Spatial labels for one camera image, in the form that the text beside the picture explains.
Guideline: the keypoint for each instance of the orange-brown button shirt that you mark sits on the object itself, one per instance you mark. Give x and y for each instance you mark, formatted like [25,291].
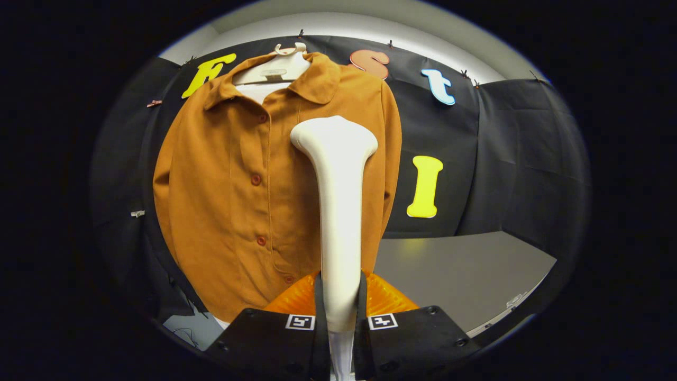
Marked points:
[227,211]

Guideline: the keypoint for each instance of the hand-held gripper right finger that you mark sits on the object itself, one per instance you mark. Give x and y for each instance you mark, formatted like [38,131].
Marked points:
[418,338]

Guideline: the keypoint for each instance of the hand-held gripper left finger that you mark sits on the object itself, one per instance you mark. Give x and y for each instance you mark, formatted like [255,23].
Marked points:
[264,338]

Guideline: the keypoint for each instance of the white garment steamer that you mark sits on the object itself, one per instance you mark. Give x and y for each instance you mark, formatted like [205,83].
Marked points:
[338,211]

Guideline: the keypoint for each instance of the white clothes hanger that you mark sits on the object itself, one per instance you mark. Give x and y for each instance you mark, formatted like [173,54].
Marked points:
[272,69]

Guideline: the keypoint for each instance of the grey cabinet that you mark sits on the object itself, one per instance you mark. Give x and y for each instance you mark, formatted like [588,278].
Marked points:
[449,275]

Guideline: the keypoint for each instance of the red backdrop clip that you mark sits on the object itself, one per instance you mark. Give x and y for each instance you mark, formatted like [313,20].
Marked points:
[154,103]

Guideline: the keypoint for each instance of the white mannequin torso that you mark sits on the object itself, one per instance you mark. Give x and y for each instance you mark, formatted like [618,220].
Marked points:
[259,91]

